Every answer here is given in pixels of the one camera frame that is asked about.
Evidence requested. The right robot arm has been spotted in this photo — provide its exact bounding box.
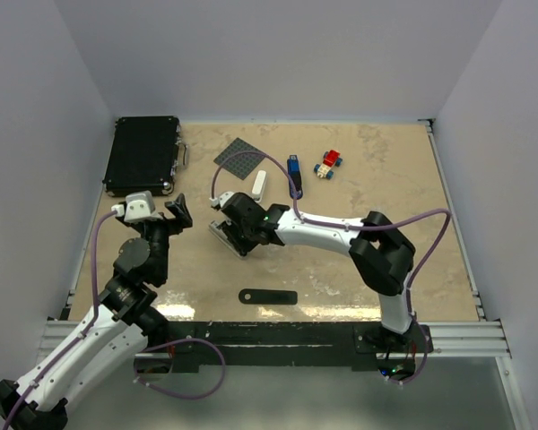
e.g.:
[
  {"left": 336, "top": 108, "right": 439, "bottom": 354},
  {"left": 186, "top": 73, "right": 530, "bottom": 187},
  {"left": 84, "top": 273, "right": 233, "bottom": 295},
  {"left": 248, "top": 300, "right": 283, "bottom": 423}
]
[{"left": 210, "top": 192, "right": 415, "bottom": 352}]

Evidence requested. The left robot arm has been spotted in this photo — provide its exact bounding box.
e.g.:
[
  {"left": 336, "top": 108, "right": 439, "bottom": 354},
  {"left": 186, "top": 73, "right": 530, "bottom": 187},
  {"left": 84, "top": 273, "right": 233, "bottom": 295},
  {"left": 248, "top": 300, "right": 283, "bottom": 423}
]
[{"left": 0, "top": 192, "right": 193, "bottom": 429}]

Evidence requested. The aluminium table edge rail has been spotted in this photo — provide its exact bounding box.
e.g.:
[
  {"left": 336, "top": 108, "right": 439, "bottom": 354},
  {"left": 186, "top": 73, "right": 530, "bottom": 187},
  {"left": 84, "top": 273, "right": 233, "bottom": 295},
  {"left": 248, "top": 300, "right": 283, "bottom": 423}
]
[{"left": 419, "top": 118, "right": 511, "bottom": 359}]

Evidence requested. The grey studded building plate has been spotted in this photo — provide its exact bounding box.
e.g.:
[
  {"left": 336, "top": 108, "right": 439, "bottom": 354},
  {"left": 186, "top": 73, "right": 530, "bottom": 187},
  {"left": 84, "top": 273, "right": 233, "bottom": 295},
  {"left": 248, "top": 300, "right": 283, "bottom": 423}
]
[{"left": 213, "top": 138, "right": 264, "bottom": 180}]

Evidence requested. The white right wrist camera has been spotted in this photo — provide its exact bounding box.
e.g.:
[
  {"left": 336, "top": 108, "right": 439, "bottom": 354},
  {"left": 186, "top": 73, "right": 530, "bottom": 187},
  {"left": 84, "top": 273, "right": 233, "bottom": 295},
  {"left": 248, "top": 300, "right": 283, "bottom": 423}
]
[{"left": 209, "top": 191, "right": 235, "bottom": 211}]

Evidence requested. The small white stapler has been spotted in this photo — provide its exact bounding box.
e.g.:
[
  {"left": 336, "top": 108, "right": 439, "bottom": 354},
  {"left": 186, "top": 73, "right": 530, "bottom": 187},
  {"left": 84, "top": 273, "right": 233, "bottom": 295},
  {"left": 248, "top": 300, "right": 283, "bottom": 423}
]
[{"left": 251, "top": 170, "right": 267, "bottom": 202}]

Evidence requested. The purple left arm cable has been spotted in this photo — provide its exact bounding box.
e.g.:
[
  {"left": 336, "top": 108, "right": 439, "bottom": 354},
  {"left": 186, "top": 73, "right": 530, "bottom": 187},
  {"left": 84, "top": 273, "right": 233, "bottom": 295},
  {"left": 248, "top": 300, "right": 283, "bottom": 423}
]
[{"left": 0, "top": 210, "right": 117, "bottom": 430}]

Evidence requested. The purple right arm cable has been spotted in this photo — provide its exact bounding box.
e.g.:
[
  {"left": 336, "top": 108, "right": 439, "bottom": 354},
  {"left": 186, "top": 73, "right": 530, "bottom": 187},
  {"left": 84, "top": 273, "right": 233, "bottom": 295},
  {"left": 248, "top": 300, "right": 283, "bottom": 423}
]
[{"left": 209, "top": 150, "right": 452, "bottom": 323}]

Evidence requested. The red white toy car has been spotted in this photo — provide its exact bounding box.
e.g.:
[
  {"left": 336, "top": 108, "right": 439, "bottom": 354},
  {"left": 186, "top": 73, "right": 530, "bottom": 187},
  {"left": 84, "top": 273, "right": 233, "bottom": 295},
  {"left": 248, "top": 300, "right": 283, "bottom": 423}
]
[{"left": 314, "top": 150, "right": 343, "bottom": 180}]

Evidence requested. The black stapler top cover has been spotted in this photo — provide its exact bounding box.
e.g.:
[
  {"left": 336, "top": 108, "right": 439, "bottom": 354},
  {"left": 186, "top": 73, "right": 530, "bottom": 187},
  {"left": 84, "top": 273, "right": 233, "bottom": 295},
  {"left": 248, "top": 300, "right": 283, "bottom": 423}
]
[{"left": 239, "top": 288, "right": 298, "bottom": 305}]

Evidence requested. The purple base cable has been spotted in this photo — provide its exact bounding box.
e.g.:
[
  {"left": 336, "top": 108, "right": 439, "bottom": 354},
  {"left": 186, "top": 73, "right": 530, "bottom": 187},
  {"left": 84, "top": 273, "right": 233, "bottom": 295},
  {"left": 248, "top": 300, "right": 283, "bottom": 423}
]
[
  {"left": 133, "top": 336, "right": 228, "bottom": 398},
  {"left": 383, "top": 313, "right": 431, "bottom": 386}
]

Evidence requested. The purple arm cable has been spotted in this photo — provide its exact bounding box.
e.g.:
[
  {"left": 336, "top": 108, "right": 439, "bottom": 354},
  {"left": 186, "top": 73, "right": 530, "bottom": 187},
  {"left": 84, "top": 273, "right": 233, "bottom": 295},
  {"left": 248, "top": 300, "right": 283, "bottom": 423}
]
[
  {"left": 0, "top": 210, "right": 117, "bottom": 430},
  {"left": 209, "top": 150, "right": 452, "bottom": 323}
]

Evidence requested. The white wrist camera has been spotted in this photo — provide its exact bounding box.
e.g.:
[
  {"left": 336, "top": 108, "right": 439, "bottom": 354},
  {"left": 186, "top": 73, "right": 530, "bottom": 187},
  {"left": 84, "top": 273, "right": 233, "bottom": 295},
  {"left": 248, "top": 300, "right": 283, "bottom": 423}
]
[
  {"left": 209, "top": 191, "right": 235, "bottom": 211},
  {"left": 111, "top": 191, "right": 159, "bottom": 224}
]

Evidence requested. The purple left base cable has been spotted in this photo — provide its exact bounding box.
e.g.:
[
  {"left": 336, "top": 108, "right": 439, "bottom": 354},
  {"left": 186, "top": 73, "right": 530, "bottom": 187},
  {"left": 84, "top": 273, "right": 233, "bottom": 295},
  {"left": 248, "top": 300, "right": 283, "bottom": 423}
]
[{"left": 133, "top": 336, "right": 228, "bottom": 398}]

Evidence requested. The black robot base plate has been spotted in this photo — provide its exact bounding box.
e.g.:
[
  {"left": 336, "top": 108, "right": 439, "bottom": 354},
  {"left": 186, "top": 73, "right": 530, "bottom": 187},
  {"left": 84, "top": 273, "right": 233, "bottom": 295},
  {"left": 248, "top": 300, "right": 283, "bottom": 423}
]
[{"left": 137, "top": 321, "right": 434, "bottom": 373}]

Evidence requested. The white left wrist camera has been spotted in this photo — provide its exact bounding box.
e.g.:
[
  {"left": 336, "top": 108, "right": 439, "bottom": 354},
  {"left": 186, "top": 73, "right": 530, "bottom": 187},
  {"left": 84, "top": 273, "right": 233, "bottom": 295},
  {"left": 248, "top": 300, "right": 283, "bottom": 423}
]
[{"left": 111, "top": 191, "right": 159, "bottom": 224}]

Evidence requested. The black case with metal handle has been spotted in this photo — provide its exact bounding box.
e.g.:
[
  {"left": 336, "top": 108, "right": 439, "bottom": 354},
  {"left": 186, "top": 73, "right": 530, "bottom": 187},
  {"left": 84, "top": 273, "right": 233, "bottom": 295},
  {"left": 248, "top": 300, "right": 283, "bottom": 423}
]
[{"left": 102, "top": 116, "right": 188, "bottom": 198}]

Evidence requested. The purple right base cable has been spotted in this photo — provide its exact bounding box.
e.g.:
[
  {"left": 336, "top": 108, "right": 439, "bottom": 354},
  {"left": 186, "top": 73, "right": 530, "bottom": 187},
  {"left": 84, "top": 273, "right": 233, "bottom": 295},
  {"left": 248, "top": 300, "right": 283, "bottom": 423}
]
[{"left": 383, "top": 313, "right": 431, "bottom": 386}]

